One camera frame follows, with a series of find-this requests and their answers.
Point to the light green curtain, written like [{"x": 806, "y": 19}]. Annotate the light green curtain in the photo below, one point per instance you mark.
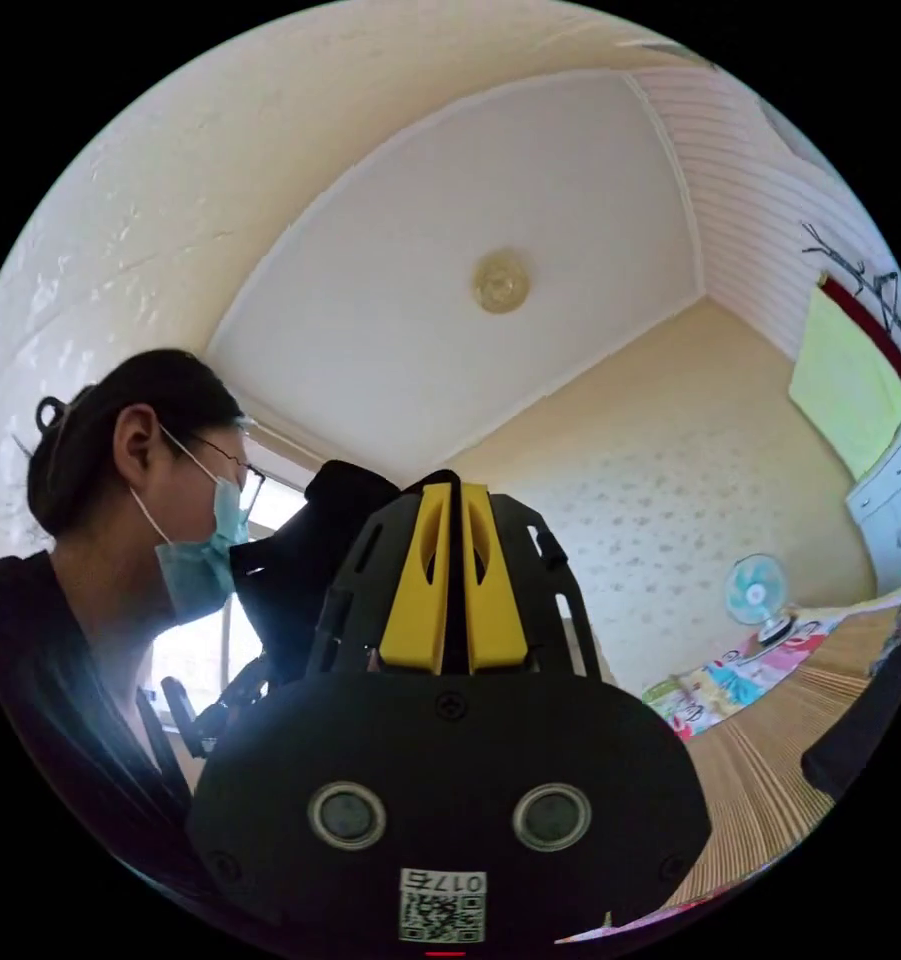
[{"x": 847, "y": 382}]

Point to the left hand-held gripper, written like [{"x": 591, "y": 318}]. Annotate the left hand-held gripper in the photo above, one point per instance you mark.
[{"x": 285, "y": 592}]

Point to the person's body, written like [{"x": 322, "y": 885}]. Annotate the person's body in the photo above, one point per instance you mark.
[{"x": 60, "y": 637}]

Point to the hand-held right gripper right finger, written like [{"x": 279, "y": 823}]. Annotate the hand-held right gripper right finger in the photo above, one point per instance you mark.
[{"x": 495, "y": 615}]

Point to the light blue table fan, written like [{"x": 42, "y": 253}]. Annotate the light blue table fan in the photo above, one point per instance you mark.
[{"x": 756, "y": 596}]

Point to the round ceiling lamp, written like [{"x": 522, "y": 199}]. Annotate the round ceiling lamp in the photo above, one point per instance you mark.
[{"x": 500, "y": 280}]

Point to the black pants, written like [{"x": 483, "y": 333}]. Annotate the black pants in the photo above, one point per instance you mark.
[{"x": 862, "y": 712}]

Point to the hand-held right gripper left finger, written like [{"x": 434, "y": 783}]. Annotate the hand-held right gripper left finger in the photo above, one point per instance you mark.
[{"x": 420, "y": 600}]

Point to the bed with woven mat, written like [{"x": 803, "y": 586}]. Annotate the bed with woven mat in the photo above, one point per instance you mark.
[{"x": 757, "y": 765}]

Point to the white cupboard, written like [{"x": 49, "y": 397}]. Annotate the white cupboard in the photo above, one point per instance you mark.
[{"x": 894, "y": 514}]

